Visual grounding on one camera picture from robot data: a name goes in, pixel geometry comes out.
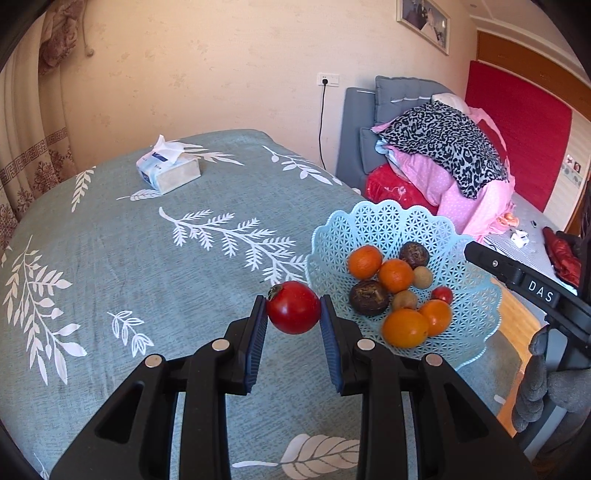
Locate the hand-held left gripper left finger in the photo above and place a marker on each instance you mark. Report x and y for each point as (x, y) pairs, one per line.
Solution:
(256, 341)

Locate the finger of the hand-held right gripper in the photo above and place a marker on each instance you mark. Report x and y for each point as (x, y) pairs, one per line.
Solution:
(489, 262)

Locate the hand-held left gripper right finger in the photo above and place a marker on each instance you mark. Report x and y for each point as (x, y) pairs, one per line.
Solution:
(330, 350)

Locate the large red tomato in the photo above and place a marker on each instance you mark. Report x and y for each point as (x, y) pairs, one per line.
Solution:
(293, 307)

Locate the small red tomato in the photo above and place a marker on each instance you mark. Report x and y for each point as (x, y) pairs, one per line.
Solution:
(442, 294)

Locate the dark purple passion fruit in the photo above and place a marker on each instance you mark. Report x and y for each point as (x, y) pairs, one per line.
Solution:
(368, 297)
(414, 254)

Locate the brown kiwi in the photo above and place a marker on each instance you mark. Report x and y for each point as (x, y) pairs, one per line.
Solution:
(422, 277)
(405, 300)

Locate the large orange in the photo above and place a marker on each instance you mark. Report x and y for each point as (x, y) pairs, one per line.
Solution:
(405, 327)
(438, 316)

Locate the small orange mandarin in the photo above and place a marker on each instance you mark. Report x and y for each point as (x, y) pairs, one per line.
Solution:
(364, 262)
(396, 276)

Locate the light blue lattice basket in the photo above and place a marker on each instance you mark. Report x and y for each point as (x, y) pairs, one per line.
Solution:
(369, 228)

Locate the person's right hand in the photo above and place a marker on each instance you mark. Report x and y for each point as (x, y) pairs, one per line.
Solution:
(535, 387)

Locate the small white object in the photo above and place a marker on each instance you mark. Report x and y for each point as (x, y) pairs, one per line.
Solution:
(519, 237)

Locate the small orange objects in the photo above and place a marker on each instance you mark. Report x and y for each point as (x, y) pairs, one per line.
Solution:
(505, 218)

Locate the red cloth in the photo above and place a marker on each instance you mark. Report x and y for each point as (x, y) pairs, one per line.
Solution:
(561, 258)

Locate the grey floor mat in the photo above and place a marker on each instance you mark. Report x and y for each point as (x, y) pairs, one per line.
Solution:
(531, 214)

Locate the pile of clothes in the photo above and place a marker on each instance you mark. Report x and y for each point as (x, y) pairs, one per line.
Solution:
(429, 180)

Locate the red blanket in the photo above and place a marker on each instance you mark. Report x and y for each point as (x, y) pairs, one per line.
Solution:
(392, 189)

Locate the leopard print cloth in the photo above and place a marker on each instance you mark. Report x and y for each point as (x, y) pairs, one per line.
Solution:
(443, 138)

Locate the green leaf-printed bedspread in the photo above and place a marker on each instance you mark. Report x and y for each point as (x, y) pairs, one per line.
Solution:
(138, 254)

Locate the white pillow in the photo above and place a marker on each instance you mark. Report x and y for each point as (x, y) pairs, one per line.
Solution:
(445, 99)

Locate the flat grey cushion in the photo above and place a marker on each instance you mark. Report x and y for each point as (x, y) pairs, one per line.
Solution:
(355, 134)

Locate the quilted grey cushion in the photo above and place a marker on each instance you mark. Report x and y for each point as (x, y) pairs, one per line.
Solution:
(406, 92)

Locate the blue white tissue box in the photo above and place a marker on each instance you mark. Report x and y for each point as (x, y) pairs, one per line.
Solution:
(168, 170)

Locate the beige patterned curtain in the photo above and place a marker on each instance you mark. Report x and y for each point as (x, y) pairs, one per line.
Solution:
(23, 138)

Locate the brown floral curtain drape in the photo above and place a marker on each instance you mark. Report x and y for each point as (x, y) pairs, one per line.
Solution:
(55, 37)

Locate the wall stickers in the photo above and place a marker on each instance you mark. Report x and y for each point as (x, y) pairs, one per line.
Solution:
(572, 166)

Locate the white wall socket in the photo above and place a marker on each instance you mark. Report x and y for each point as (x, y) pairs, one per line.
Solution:
(328, 79)

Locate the framed wall picture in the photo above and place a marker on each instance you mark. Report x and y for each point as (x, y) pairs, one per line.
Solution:
(425, 18)

